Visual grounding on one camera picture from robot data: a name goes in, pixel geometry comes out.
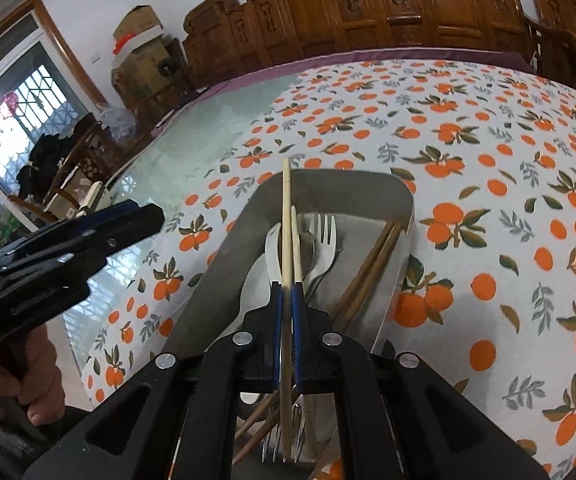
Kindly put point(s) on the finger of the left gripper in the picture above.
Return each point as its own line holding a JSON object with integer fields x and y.
{"x": 122, "y": 229}
{"x": 106, "y": 214}

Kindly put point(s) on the window with grille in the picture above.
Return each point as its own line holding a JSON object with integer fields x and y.
{"x": 40, "y": 104}

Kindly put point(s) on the carved wooden bench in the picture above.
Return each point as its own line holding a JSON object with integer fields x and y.
{"x": 228, "y": 38}

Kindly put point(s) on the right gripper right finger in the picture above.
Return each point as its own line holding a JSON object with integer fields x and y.
{"x": 313, "y": 361}

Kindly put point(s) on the white plastic fork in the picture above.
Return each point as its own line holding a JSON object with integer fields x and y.
{"x": 324, "y": 229}

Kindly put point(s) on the cluttered wooden chair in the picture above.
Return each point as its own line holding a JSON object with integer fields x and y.
{"x": 60, "y": 171}

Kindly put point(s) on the grey rectangular tray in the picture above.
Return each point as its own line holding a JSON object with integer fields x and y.
{"x": 211, "y": 366}

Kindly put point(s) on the metal fork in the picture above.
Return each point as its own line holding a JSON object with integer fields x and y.
{"x": 271, "y": 450}

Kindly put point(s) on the small metal spoon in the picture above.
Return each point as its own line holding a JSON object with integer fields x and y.
{"x": 308, "y": 252}

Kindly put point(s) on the person left hand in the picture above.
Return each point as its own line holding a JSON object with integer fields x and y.
{"x": 40, "y": 388}

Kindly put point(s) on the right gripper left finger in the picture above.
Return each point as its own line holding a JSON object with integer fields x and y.
{"x": 262, "y": 356}

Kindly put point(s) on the clear plastic bag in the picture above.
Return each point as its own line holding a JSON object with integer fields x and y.
{"x": 121, "y": 123}

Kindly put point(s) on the cardboard boxes stack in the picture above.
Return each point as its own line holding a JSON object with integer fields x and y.
{"x": 142, "y": 66}

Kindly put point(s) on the white plastic spoon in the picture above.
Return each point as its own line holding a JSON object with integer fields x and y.
{"x": 271, "y": 254}

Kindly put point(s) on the orange print tablecloth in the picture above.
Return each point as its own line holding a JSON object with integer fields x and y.
{"x": 489, "y": 155}

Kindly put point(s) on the white ceramic soup spoon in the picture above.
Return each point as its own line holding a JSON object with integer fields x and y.
{"x": 255, "y": 293}

